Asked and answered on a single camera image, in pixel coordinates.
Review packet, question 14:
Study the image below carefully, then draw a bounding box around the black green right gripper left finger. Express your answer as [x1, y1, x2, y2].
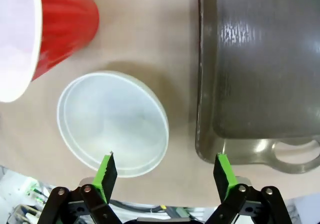
[39, 152, 121, 224]

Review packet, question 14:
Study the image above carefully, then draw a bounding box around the red ribbed cup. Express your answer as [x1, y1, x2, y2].
[0, 0, 101, 103]

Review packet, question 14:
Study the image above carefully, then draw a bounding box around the clear plastic lid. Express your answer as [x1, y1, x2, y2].
[56, 70, 170, 179]

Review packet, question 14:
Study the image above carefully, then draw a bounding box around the grey metal tray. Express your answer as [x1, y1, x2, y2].
[194, 0, 320, 176]

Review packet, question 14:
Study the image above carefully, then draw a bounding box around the black cable with yellow band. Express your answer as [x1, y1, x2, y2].
[108, 199, 198, 214]

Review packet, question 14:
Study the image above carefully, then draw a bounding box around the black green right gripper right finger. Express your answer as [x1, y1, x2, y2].
[203, 152, 294, 224]

